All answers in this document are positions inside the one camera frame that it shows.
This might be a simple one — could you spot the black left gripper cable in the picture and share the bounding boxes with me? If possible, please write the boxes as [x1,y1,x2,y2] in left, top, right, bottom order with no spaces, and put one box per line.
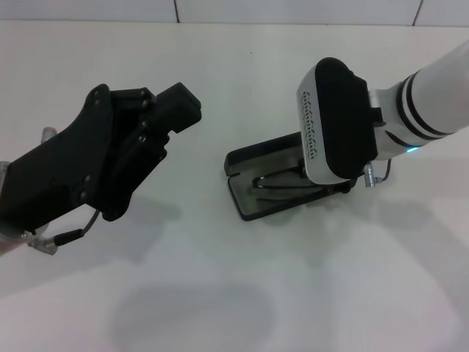
[21,208,103,253]

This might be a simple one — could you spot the silver cable connector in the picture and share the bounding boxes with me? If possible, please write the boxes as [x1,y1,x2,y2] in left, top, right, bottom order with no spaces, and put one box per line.
[40,126,59,144]

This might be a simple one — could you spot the black glasses case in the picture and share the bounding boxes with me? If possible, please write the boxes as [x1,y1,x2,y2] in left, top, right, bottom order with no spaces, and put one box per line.
[222,131,357,223]

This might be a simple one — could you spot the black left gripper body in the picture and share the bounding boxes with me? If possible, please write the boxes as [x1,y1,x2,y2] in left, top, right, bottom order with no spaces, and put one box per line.
[0,83,136,223]

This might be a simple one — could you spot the black thin-frame glasses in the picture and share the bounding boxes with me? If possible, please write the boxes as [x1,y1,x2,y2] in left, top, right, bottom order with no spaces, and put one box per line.
[251,161,333,205]

